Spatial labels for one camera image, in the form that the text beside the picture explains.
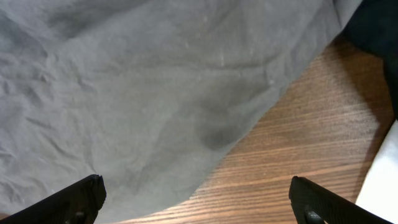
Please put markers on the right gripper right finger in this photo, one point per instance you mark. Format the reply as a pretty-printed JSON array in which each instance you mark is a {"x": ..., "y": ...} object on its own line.
[{"x": 312, "y": 203}]

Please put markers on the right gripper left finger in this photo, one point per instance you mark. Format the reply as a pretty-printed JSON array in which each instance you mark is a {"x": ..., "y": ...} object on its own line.
[{"x": 78, "y": 203}]

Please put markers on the grey shorts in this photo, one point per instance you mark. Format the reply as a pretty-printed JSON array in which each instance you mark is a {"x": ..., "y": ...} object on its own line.
[{"x": 150, "y": 95}]

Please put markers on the white shirt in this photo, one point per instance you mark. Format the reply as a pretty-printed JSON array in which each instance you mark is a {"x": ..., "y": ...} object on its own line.
[{"x": 378, "y": 194}]

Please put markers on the black garment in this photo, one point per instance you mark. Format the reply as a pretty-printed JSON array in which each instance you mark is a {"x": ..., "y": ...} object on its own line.
[{"x": 373, "y": 29}]

